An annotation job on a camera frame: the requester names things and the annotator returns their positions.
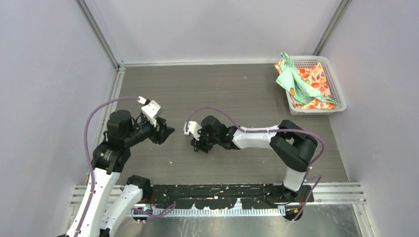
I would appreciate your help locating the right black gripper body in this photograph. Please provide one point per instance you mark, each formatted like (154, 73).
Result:
(206, 141)

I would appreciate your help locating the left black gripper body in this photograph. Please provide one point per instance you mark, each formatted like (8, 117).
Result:
(155, 136)

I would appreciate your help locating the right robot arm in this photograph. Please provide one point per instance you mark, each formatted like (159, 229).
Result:
(294, 146)

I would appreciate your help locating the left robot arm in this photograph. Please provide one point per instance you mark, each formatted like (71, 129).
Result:
(95, 218)

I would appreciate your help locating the green cloth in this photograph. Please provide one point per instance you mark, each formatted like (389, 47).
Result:
(294, 85)

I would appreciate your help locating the white plastic basket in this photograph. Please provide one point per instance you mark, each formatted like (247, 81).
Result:
(311, 85)

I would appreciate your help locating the orange patterned cloth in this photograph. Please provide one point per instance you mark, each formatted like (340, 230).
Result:
(314, 78)

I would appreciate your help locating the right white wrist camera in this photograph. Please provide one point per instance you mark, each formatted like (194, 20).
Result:
(192, 128)

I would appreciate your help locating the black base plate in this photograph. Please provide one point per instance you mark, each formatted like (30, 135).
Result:
(222, 196)

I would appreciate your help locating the white slotted cable duct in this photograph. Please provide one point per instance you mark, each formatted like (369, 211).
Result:
(207, 212)

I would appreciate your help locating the aluminium rail frame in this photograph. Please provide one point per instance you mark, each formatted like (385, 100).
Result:
(323, 193)

